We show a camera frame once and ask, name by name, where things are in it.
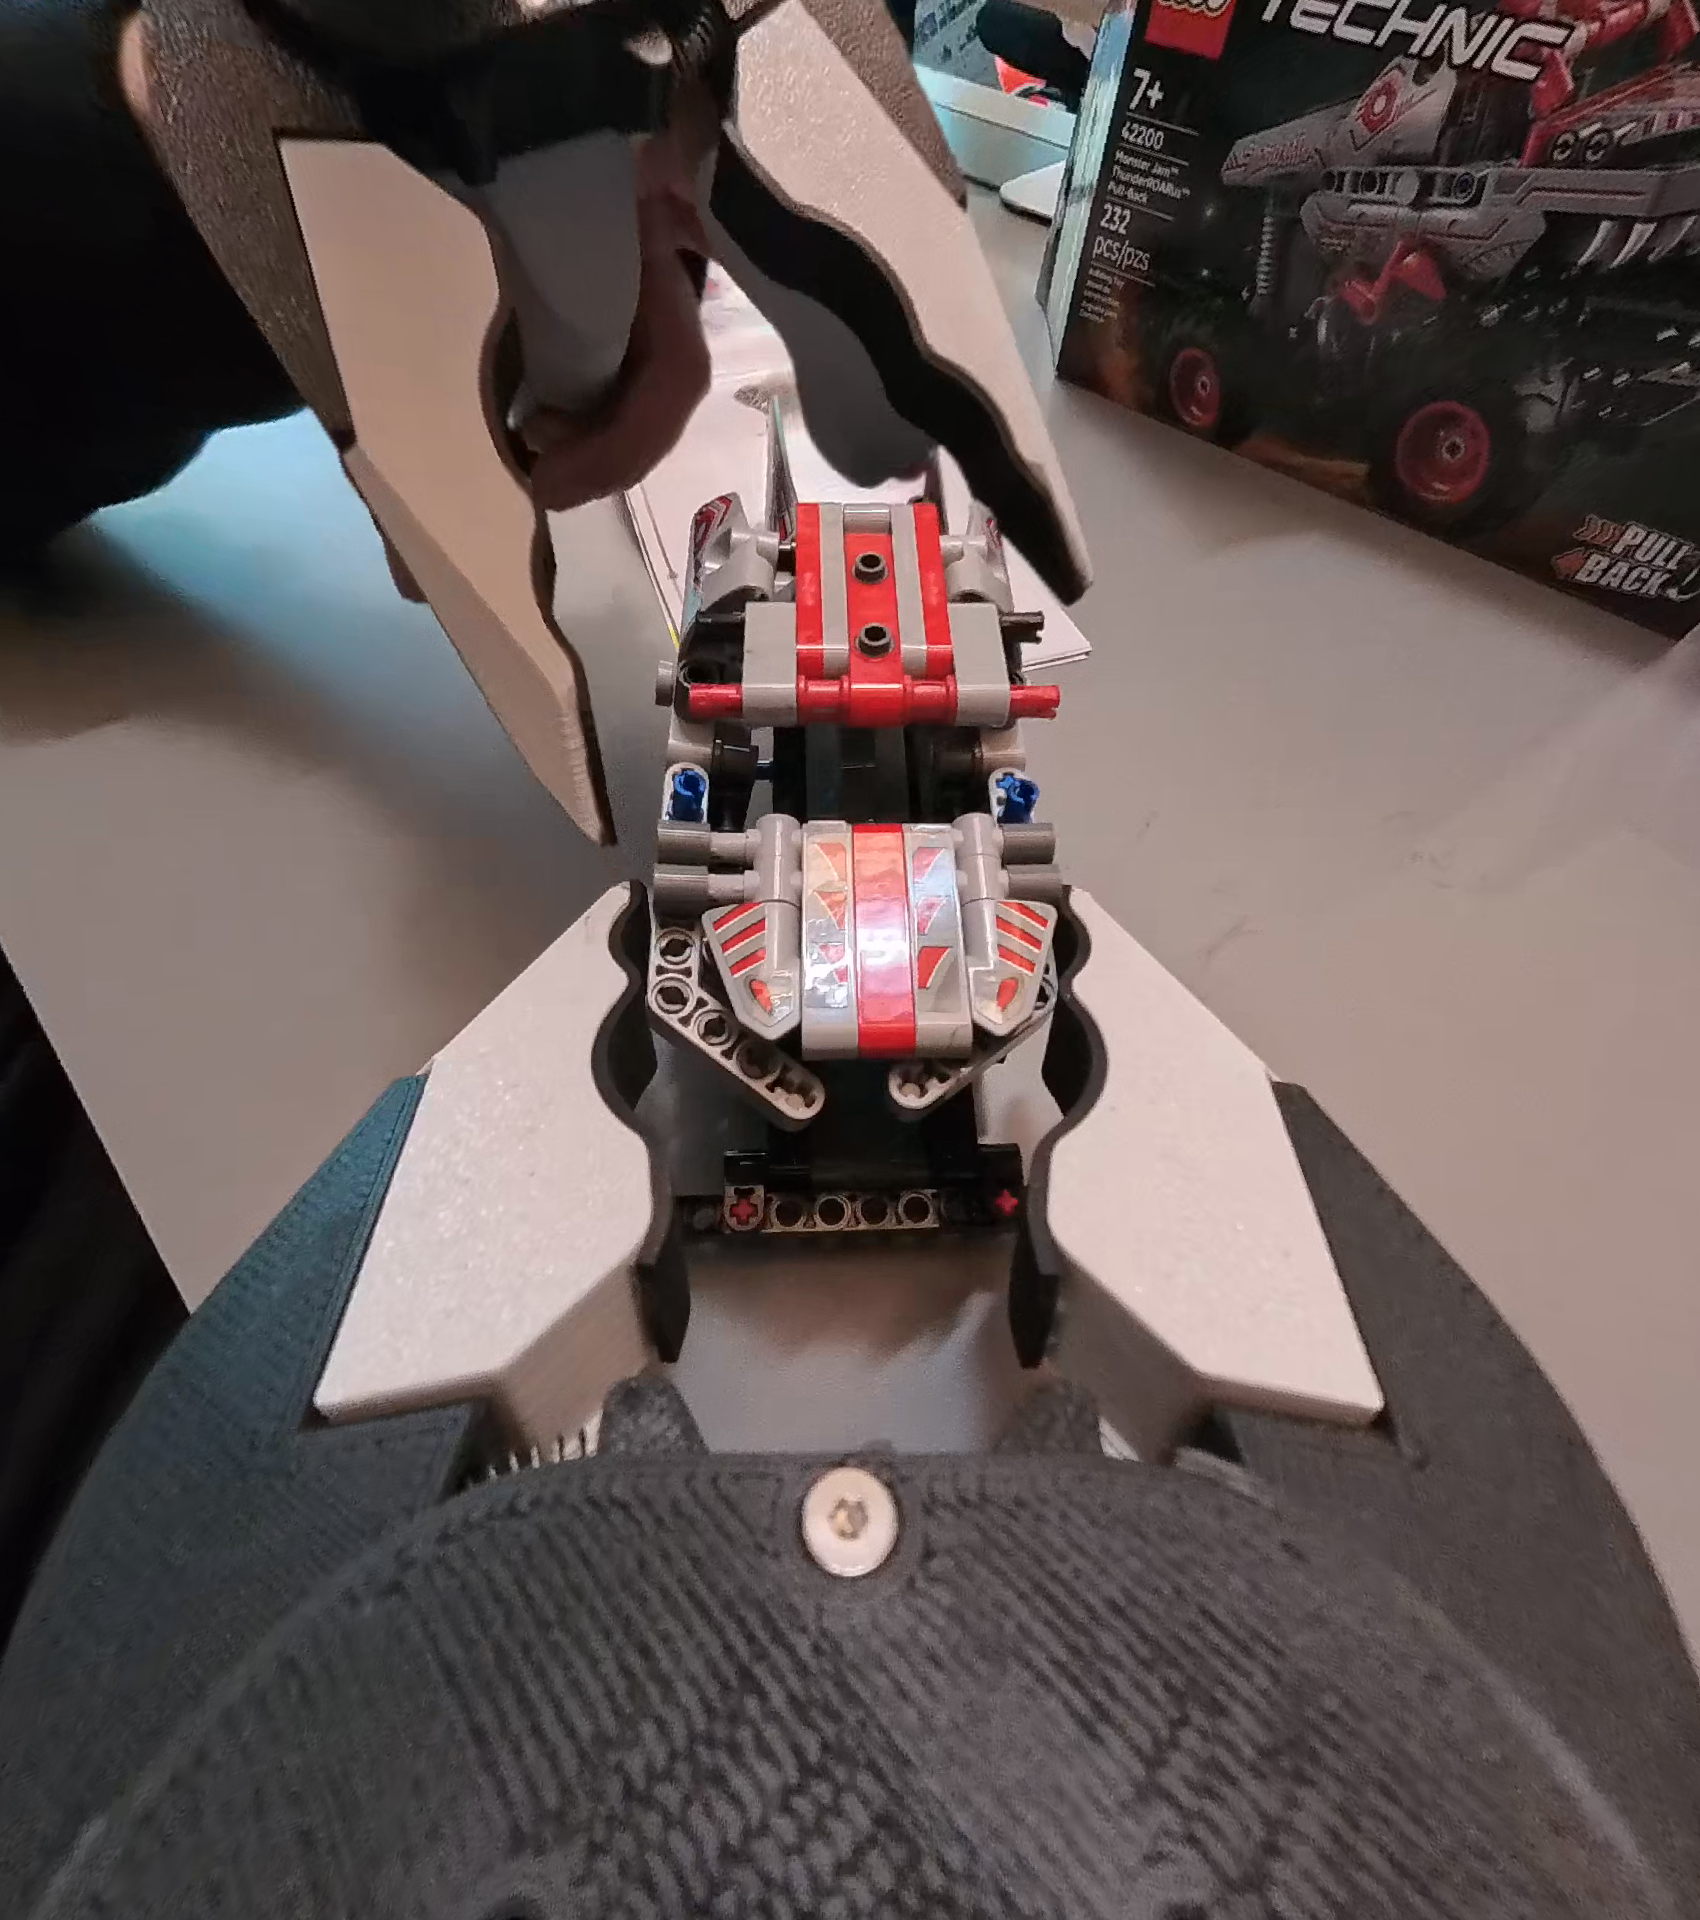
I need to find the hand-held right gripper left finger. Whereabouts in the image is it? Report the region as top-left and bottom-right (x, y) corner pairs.
(316, 884), (691, 1426)

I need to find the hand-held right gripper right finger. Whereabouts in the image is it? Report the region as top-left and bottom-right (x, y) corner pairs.
(1007, 884), (1393, 1419)

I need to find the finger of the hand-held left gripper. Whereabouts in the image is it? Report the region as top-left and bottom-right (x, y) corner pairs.
(276, 134), (623, 853)
(708, 0), (1103, 606)

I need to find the grey red toy brick truck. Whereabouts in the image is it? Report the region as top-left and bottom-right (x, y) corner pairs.
(646, 495), (1081, 1241)

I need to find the person's left forearm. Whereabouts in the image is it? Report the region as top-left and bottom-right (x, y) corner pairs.
(0, 0), (348, 529)

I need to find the grey desk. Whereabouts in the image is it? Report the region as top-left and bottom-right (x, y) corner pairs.
(0, 186), (1700, 1920)

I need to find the person's left hand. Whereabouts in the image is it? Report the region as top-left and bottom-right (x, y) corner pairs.
(506, 131), (712, 515)

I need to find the white instruction booklet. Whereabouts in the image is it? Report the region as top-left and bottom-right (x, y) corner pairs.
(623, 255), (1093, 665)

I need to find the black toy truck box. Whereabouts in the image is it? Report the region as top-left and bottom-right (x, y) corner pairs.
(1042, 0), (1700, 642)

